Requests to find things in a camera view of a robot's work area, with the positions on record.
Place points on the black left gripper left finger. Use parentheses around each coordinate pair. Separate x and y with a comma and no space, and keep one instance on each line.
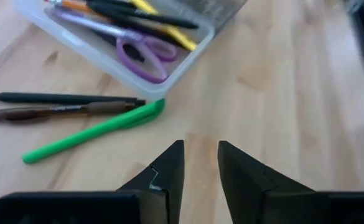
(166,180)

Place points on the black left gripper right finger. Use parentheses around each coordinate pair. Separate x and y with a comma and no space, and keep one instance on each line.
(250,193)

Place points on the green pen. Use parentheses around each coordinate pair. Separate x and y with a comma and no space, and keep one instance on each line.
(107,126)

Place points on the brown pen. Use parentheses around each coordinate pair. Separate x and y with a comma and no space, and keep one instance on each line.
(100,107)

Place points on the clear plastic supply box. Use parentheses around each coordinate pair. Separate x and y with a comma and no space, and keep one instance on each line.
(100,59)

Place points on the yellow pen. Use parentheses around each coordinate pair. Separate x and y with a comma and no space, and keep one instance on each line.
(178,35)

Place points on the purple scissors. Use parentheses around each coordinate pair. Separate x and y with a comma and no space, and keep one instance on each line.
(128,33)

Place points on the orange and black pencil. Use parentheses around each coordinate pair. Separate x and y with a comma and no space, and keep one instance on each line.
(76,5)

